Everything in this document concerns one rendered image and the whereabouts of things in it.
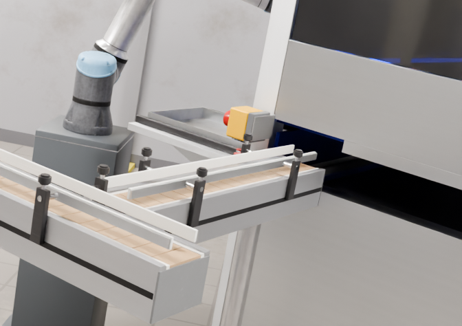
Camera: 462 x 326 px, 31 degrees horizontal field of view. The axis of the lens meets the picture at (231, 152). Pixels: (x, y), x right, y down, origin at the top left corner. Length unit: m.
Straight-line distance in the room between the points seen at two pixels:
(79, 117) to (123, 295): 1.29
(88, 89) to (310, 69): 0.78
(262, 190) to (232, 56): 3.28
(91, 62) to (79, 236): 1.23
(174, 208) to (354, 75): 0.62
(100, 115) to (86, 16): 2.63
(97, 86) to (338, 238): 0.91
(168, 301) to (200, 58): 3.81
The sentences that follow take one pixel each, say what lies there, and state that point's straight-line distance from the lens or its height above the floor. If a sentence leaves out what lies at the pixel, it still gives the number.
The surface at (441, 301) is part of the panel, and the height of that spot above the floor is 0.73.
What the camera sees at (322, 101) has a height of 1.09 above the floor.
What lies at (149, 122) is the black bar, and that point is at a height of 0.89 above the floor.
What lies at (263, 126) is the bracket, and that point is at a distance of 1.99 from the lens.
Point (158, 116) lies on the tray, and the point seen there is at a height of 0.91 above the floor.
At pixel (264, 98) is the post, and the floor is 1.06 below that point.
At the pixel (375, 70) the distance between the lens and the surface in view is 1.90.
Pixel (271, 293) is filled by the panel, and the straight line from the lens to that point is 2.11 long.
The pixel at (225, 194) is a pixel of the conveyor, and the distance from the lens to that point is 1.62.
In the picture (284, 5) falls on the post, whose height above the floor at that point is 1.29.
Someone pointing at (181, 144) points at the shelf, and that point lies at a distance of 2.22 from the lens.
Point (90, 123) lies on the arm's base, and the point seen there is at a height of 0.82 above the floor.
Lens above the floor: 1.39
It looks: 13 degrees down
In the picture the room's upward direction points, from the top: 10 degrees clockwise
